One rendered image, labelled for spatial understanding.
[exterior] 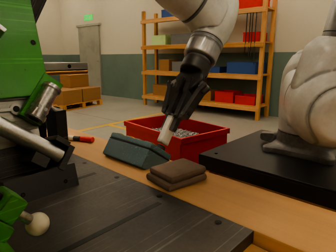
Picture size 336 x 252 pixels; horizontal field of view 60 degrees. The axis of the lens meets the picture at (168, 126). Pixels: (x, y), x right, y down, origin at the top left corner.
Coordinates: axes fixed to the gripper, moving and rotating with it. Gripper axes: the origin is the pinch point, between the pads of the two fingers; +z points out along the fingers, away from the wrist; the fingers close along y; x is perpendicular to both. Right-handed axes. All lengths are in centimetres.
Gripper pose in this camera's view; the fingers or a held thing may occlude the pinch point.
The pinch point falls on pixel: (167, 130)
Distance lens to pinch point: 71.2
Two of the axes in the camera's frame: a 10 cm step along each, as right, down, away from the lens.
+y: -7.3, -1.5, 6.6
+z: -3.9, 8.9, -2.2
